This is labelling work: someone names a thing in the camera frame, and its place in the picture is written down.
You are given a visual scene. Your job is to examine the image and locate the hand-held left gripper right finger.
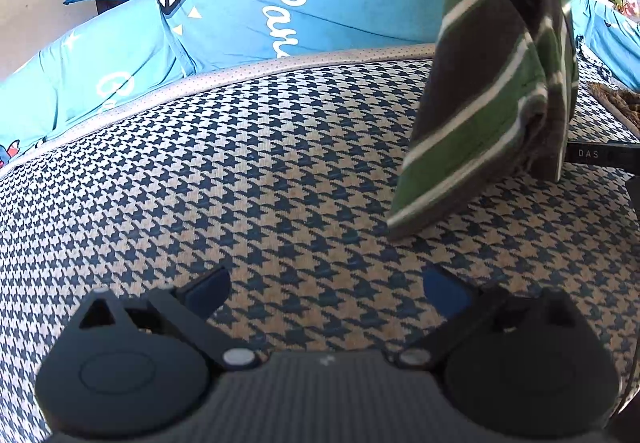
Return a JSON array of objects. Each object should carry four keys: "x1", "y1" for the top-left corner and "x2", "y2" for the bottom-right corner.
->
[{"x1": 397, "y1": 265, "x2": 576, "y2": 370}]

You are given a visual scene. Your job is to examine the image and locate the green brown striped shirt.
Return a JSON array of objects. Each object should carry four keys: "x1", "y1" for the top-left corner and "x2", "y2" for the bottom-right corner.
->
[{"x1": 387, "y1": 0, "x2": 583, "y2": 241}]

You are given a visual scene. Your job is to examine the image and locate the blue printed sofa backrest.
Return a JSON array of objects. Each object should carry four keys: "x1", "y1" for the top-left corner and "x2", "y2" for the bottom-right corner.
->
[{"x1": 0, "y1": 0, "x2": 640, "y2": 168}]

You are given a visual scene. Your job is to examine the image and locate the houndstooth sofa seat cushion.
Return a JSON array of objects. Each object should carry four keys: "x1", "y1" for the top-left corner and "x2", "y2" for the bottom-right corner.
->
[{"x1": 0, "y1": 45, "x2": 640, "y2": 443}]

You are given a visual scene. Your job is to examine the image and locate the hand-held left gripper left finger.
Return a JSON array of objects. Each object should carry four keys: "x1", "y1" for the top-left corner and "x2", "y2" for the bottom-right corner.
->
[{"x1": 79, "y1": 267, "x2": 257, "y2": 371}]

